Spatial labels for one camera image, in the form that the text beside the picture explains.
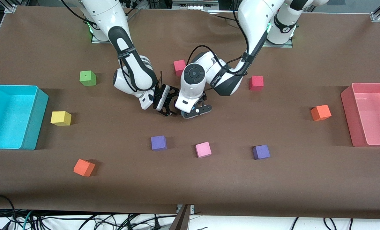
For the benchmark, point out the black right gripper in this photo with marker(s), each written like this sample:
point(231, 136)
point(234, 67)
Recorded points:
point(162, 98)

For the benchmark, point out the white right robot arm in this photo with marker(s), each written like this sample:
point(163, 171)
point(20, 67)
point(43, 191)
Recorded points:
point(113, 19)

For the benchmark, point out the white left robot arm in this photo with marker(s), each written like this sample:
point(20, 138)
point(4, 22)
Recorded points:
point(257, 19)

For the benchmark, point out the red foam block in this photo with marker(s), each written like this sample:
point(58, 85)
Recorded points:
point(178, 67)
point(256, 83)

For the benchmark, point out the purple foam block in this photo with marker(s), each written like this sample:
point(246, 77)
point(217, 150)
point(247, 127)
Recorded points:
point(158, 143)
point(261, 152)

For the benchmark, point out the pink foam block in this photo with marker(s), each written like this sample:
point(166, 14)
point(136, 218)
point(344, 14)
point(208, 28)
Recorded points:
point(203, 149)

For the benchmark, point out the table cover sheet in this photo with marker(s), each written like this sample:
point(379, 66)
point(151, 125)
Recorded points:
point(190, 182)

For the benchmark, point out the green foam block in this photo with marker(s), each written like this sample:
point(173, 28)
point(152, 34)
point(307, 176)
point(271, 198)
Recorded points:
point(87, 79)

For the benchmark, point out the orange foam block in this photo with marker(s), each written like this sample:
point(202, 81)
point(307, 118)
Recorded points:
point(84, 167)
point(320, 112)

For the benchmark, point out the yellow foam block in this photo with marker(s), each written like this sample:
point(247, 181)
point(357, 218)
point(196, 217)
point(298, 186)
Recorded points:
point(61, 118)

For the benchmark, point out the dark support beam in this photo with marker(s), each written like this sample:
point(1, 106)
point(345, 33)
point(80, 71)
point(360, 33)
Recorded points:
point(181, 222)

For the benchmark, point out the cyan plastic bin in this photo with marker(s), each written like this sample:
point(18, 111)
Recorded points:
point(8, 118)

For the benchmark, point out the pink plastic bin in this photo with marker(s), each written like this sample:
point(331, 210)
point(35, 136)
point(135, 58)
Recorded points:
point(371, 118)

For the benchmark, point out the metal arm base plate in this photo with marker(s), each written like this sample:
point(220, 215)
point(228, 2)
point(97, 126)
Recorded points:
point(95, 40)
point(279, 45)

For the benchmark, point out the small metal bracket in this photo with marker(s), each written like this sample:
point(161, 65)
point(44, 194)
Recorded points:
point(192, 209)

